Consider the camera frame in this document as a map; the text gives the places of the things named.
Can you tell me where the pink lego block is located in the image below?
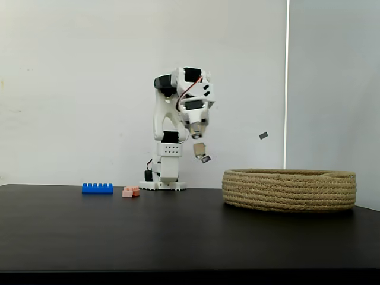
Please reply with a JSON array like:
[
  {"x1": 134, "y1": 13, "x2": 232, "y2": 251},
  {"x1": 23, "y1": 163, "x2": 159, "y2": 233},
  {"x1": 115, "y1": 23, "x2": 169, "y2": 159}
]
[{"x1": 122, "y1": 186, "x2": 141, "y2": 198}]

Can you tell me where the blue lego block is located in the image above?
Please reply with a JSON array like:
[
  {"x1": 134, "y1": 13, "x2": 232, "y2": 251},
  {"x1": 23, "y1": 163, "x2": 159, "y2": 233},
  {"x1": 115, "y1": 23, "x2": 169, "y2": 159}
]
[{"x1": 81, "y1": 182, "x2": 114, "y2": 195}]

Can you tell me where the red black servo cable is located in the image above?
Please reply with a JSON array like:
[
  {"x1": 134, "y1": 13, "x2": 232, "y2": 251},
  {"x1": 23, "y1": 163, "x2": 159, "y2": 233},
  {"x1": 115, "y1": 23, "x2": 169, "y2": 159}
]
[{"x1": 176, "y1": 76, "x2": 204, "y2": 112}]

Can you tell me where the woven rope tray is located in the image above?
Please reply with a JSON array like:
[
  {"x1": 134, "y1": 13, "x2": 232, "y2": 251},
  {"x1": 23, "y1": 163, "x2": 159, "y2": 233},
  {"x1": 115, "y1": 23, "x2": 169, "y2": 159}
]
[{"x1": 221, "y1": 168, "x2": 357, "y2": 213}]

